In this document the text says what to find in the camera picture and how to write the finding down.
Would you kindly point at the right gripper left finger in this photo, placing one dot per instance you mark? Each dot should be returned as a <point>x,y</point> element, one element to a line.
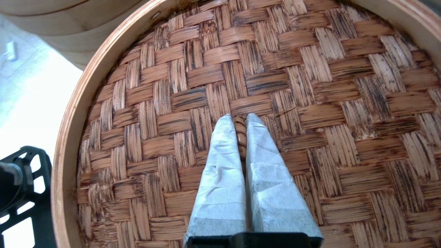
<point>220,193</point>

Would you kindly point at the large bamboo steamer basket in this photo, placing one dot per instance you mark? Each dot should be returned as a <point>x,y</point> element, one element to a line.
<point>86,51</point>

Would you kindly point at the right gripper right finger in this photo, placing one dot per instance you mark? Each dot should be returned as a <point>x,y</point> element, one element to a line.
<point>275,199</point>

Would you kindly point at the black lattice frame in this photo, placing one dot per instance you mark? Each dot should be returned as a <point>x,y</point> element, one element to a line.
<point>41,220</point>

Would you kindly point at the woven bamboo steamer lid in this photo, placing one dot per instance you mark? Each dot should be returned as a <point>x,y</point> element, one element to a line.
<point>310,86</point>

